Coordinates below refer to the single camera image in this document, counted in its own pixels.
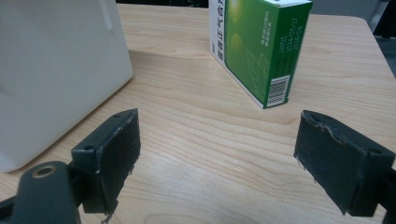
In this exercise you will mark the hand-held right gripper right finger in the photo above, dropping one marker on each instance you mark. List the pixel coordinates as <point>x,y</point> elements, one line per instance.
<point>336,161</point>

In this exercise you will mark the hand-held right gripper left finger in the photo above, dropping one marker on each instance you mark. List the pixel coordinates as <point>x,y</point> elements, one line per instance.
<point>116,161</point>

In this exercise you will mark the white plastic storage bin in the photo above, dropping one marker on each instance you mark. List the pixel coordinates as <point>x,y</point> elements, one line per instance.
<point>59,77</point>

